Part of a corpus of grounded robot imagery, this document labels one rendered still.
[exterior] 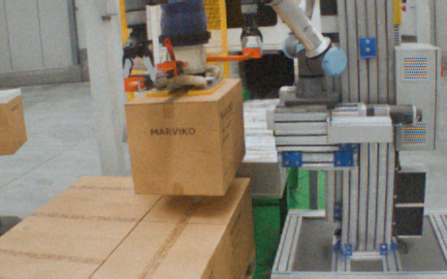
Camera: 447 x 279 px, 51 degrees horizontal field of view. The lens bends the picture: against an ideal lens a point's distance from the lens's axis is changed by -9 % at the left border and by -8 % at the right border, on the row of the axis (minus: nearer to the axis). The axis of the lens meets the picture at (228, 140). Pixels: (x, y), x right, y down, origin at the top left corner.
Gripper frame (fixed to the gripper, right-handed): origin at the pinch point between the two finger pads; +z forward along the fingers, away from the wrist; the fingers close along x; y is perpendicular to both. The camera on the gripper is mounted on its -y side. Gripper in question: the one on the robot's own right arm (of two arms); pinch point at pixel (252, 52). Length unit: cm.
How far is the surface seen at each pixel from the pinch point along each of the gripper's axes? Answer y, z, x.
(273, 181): -8, 71, 7
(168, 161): 60, 39, -29
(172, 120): 60, 22, -25
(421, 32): -286, 2, 141
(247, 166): -8, 62, -7
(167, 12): 39, -23, -31
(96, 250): 90, 67, -53
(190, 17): 38.9, -19.4, -20.3
